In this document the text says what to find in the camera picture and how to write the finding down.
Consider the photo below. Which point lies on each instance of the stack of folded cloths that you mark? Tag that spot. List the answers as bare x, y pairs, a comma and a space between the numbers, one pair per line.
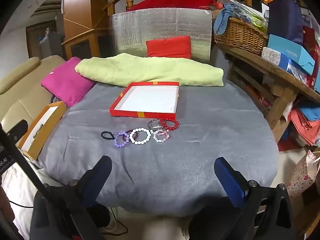
306, 125

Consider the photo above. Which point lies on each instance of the grey blanket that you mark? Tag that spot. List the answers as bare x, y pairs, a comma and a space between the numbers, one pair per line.
162, 170

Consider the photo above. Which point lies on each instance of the white cloth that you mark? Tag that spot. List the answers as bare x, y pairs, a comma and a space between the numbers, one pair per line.
17, 192

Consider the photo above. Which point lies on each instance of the red cushion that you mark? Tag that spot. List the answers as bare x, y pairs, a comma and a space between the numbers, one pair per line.
168, 47

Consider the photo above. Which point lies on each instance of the red paper bag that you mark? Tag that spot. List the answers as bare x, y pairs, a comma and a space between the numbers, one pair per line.
311, 45

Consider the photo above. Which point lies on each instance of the wooden cabinet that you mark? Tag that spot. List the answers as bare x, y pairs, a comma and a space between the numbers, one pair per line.
80, 7

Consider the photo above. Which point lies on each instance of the red shallow cardboard box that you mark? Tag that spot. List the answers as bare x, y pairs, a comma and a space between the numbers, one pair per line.
147, 99

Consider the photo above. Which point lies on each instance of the orange shallow cardboard box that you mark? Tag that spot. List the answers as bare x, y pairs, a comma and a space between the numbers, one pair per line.
37, 130

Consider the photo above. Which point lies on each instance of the floral paper bag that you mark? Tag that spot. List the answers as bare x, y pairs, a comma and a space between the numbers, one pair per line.
303, 175

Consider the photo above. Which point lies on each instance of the white patterned box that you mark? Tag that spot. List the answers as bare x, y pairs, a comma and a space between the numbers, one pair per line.
272, 55

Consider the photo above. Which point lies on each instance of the silver bangle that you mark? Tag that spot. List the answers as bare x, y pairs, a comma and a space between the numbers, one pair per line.
150, 123

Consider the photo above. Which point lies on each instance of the beige sofa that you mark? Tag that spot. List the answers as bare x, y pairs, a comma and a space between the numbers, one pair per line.
25, 97

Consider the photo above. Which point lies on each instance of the navy blue bag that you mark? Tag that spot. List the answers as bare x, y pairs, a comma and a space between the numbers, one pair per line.
285, 17

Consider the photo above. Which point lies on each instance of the magenta pillow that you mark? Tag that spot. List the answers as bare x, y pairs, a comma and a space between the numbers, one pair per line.
65, 82

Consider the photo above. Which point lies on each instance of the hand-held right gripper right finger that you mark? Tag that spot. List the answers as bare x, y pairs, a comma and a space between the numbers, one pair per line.
228, 182

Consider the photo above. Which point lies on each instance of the light blue cardboard box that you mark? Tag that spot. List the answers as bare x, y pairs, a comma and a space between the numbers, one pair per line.
290, 51

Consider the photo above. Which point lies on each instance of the wooden bench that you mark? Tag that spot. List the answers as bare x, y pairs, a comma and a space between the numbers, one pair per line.
252, 58

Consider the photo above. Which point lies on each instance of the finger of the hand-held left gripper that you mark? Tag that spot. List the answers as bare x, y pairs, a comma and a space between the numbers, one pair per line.
25, 162
17, 129

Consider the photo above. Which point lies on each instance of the silver foil insulation sheet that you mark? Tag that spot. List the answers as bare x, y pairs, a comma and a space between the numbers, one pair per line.
160, 23

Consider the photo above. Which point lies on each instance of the blue cloth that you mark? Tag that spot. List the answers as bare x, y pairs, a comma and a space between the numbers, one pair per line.
223, 17

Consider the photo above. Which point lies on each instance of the wicker basket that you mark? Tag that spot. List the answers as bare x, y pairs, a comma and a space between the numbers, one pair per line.
240, 36

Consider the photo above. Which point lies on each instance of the light green folded blanket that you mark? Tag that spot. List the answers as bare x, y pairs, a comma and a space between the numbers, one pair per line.
150, 71

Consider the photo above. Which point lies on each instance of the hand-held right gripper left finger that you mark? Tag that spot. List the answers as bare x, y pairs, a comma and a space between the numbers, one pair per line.
98, 180

